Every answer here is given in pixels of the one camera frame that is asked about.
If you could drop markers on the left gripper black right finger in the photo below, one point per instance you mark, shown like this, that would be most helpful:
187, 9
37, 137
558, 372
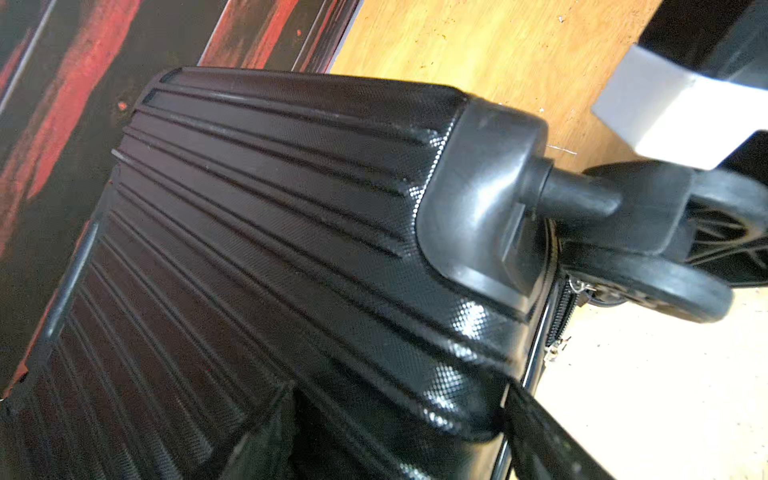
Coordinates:
540, 447

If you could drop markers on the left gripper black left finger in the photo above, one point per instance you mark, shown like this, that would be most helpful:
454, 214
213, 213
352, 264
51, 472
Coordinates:
265, 449

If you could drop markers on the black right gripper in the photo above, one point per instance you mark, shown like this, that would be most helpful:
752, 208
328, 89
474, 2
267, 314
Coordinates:
720, 39

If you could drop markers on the silver zipper pull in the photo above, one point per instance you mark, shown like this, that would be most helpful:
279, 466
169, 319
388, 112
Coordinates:
579, 286
553, 351

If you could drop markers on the black hard-shell suitcase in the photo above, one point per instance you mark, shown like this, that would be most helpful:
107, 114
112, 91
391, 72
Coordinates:
399, 251

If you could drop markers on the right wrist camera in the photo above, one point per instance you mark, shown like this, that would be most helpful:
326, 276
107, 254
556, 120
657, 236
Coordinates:
666, 112

